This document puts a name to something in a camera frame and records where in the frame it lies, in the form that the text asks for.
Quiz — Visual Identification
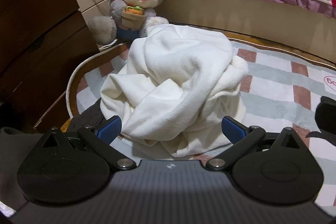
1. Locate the checked pink grey mat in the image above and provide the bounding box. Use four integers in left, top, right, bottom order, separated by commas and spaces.
67, 30, 336, 216

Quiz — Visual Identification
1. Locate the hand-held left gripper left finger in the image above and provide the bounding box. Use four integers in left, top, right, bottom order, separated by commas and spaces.
39, 116, 137, 171

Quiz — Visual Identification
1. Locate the dark wooden cabinet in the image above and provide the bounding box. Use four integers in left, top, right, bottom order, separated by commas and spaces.
0, 0, 103, 132

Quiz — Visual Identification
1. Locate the white fleece garment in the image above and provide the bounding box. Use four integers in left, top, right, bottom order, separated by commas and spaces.
100, 23, 248, 159

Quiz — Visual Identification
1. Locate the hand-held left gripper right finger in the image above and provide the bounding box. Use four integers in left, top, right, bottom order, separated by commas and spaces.
205, 116, 302, 171

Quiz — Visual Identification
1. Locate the beige bed base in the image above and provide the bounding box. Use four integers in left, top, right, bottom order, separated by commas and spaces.
157, 0, 336, 56

